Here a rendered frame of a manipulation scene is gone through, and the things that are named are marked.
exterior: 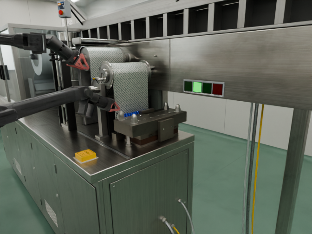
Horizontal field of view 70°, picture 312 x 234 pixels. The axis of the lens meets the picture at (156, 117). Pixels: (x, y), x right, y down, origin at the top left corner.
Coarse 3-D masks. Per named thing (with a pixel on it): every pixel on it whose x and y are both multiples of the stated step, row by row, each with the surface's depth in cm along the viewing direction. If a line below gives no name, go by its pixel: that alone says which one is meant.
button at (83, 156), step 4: (80, 152) 101; (84, 152) 101; (88, 152) 101; (92, 152) 101; (76, 156) 100; (80, 156) 97; (84, 156) 97; (88, 156) 98; (92, 156) 100; (80, 160) 97; (84, 160) 97
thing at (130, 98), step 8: (120, 88) 119; (128, 88) 122; (136, 88) 126; (144, 88) 130; (120, 96) 120; (128, 96) 123; (136, 96) 127; (144, 96) 131; (120, 104) 121; (128, 104) 124; (136, 104) 128; (144, 104) 133; (128, 112) 125
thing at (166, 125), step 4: (164, 120) 116; (168, 120) 117; (172, 120) 119; (160, 124) 114; (164, 124) 116; (168, 124) 118; (172, 124) 120; (160, 128) 114; (164, 128) 116; (168, 128) 118; (172, 128) 121; (160, 132) 115; (164, 132) 117; (168, 132) 119; (172, 132) 121; (160, 136) 115; (164, 136) 117; (168, 136) 120; (172, 136) 122; (160, 140) 116; (164, 140) 118
